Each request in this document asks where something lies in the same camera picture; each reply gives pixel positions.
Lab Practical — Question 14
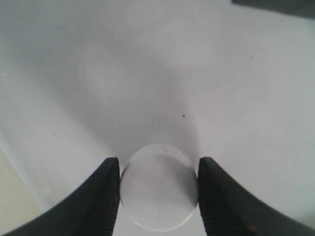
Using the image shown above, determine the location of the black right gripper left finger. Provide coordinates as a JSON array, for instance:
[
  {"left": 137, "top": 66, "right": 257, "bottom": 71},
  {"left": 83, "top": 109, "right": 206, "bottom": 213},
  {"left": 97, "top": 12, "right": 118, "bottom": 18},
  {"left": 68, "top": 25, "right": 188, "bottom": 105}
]
[{"left": 7, "top": 157, "right": 120, "bottom": 236}]

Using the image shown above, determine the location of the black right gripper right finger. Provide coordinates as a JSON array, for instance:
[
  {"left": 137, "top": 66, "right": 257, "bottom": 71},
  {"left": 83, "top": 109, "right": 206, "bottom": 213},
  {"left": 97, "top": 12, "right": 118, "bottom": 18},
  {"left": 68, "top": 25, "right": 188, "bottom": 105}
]
[{"left": 198, "top": 157, "right": 315, "bottom": 236}]

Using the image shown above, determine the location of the white bottle cap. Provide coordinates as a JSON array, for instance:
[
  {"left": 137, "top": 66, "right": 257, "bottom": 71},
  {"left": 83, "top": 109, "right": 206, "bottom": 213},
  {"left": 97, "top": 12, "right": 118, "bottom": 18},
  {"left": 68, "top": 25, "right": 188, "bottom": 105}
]
[{"left": 120, "top": 144, "right": 198, "bottom": 232}]

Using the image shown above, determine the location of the white plastic tray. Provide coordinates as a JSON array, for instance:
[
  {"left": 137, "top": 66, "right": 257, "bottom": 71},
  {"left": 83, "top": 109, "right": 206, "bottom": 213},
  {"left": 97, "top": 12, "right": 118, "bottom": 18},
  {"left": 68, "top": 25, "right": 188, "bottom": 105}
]
[{"left": 0, "top": 0, "right": 315, "bottom": 227}]

